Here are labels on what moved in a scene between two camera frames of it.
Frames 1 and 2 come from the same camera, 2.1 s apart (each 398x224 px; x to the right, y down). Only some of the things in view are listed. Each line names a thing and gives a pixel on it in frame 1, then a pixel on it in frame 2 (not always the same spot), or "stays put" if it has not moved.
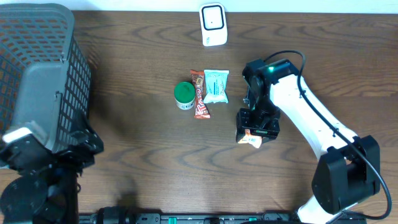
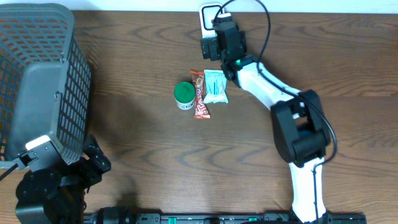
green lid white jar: (185, 94) stays put
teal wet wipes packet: (216, 86) stays put
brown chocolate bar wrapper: (201, 112) stays put
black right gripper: (243, 121) to (211, 43)
